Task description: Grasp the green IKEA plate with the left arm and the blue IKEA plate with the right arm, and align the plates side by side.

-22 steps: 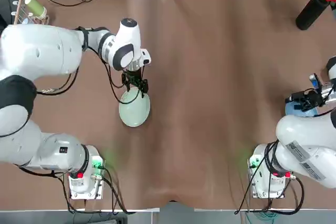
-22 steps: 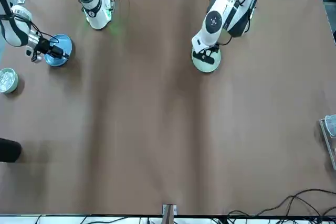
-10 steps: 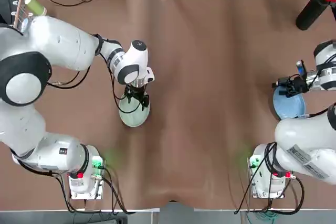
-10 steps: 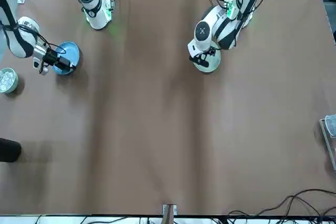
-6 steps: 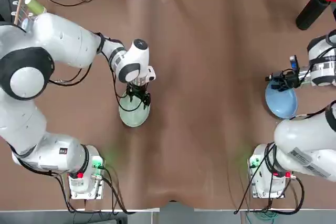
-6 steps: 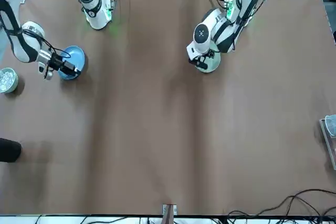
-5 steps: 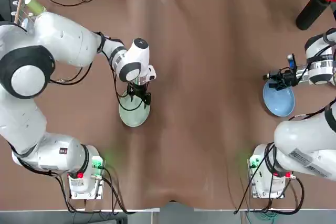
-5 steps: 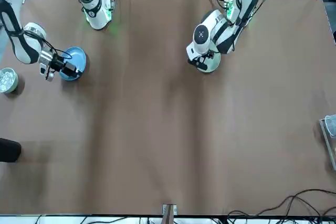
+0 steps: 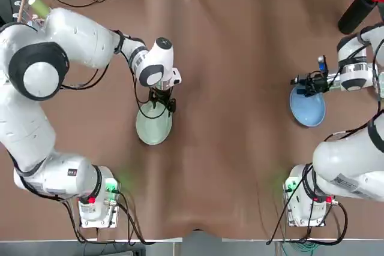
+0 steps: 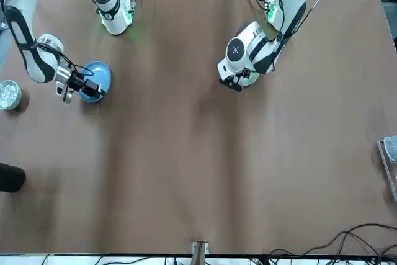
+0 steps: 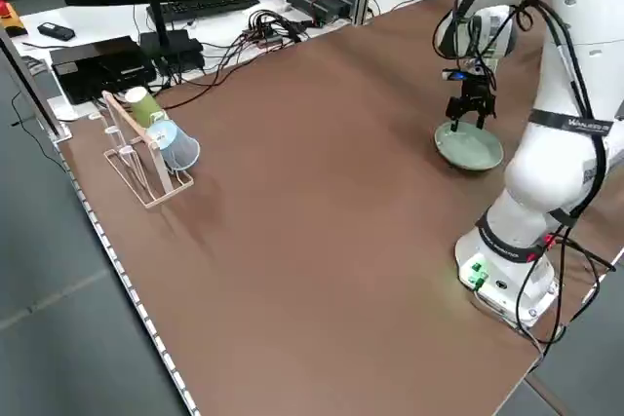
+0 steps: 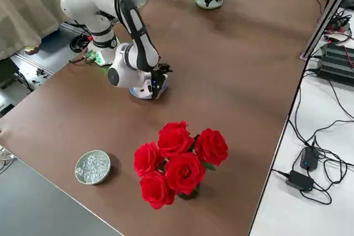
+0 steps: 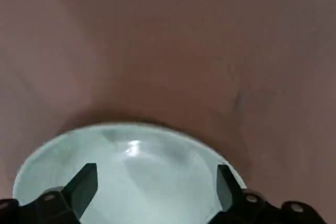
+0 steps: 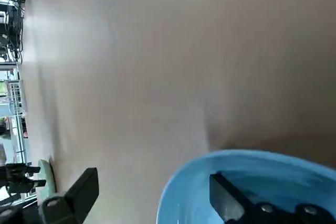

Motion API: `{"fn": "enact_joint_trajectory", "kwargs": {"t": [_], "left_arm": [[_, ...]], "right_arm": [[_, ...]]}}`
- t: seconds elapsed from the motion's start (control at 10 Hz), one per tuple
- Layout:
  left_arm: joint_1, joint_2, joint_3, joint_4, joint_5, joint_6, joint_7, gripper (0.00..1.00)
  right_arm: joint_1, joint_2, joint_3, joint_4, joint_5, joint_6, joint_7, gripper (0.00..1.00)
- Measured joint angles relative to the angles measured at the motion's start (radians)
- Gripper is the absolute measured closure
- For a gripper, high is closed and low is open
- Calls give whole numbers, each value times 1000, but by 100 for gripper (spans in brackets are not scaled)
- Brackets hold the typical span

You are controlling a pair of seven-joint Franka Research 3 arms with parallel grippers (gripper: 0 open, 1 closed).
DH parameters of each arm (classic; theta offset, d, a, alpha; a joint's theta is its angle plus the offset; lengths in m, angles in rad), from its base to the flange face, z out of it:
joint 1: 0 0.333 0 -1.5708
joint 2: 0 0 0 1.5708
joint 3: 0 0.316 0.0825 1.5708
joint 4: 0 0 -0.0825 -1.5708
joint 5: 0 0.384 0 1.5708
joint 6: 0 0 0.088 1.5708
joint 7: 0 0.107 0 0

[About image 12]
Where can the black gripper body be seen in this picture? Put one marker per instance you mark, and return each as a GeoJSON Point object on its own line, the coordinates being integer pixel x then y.
{"type": "Point", "coordinates": [157, 85]}

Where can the green plate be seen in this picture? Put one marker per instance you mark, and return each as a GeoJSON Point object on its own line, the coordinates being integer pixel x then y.
{"type": "Point", "coordinates": [210, 4]}

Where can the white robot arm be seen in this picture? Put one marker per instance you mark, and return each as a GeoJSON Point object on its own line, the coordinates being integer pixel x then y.
{"type": "Point", "coordinates": [91, 1]}

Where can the red rose bouquet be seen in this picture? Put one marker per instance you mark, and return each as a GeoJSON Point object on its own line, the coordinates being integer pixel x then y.
{"type": "Point", "coordinates": [179, 164]}

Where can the bowl of glass beads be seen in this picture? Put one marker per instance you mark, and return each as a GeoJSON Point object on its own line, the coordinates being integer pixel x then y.
{"type": "Point", "coordinates": [92, 167]}

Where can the black vase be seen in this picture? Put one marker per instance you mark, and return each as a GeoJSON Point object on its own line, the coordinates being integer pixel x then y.
{"type": "Point", "coordinates": [188, 193]}

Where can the black finned power supply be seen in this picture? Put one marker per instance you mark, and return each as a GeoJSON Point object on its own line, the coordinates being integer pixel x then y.
{"type": "Point", "coordinates": [340, 52]}
{"type": "Point", "coordinates": [334, 71]}

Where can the beige curtain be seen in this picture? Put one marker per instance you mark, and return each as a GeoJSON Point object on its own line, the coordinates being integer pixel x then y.
{"type": "Point", "coordinates": [27, 4]}

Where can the black power adapter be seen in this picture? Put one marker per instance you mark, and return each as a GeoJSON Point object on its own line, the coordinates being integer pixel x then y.
{"type": "Point", "coordinates": [300, 180]}
{"type": "Point", "coordinates": [309, 158]}

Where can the aluminium frame post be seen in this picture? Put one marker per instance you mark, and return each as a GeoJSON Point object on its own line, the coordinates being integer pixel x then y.
{"type": "Point", "coordinates": [323, 17]}

